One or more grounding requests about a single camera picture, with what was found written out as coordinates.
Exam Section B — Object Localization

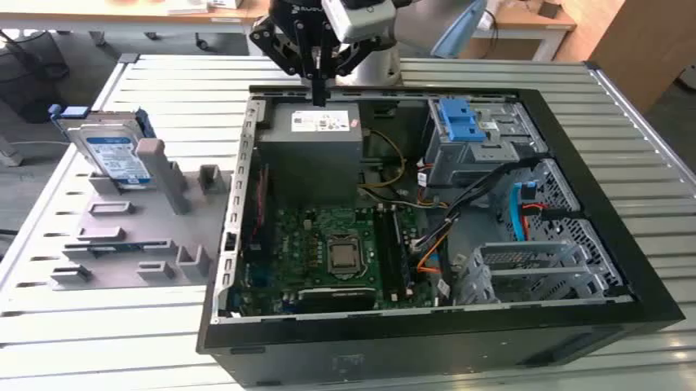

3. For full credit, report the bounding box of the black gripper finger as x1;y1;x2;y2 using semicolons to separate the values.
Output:
248;15;323;108
319;28;383;108

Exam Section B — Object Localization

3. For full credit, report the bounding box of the hard disk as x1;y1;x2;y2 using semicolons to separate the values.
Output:
48;104;159;191

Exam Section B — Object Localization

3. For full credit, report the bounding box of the grey metal disk bay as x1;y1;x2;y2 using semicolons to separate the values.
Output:
453;239;626;305

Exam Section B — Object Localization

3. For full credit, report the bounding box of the white cardboard box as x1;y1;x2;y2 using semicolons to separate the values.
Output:
167;0;211;16

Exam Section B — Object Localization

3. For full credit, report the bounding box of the blue plastic drive latch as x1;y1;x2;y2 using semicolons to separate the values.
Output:
438;97;485;143

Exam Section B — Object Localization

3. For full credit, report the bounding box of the grey power supply unit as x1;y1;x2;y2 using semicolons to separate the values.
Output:
255;101;364;209

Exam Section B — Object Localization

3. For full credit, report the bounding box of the grey metal optical drive cage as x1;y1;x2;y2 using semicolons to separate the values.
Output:
423;97;547;191

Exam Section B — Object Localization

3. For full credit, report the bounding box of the wooden desk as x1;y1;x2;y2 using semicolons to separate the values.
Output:
0;0;577;62

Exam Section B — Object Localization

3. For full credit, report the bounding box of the green motherboard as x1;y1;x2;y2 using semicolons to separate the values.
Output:
238;205;442;317

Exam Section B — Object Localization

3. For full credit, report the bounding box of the black mesh waste bin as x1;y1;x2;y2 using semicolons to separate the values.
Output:
0;30;69;123

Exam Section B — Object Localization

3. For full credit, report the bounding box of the black RAM slot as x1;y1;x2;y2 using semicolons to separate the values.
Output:
389;205;413;297

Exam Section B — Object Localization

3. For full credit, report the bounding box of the silver CPU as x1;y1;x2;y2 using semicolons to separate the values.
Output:
324;235;363;276

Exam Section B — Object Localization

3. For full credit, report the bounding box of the grey parts rack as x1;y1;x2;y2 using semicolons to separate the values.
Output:
47;138;232;291

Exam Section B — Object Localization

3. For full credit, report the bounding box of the black graphics card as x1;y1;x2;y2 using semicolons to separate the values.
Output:
282;284;376;314

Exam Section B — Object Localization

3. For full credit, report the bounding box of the black open PC case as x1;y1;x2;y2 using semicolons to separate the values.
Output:
195;84;685;388

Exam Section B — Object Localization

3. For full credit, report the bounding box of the yellow wire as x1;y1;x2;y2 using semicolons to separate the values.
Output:
358;129;407;189

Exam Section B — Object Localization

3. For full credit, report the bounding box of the black cable bundle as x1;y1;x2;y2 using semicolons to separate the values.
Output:
413;156;545;253

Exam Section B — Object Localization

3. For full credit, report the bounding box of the blue data wire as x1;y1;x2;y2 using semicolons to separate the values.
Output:
510;182;537;242

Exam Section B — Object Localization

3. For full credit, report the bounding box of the red data wire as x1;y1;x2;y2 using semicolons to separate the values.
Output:
519;203;546;241

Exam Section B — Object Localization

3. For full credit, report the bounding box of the orange wire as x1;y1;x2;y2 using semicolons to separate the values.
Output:
417;250;442;273

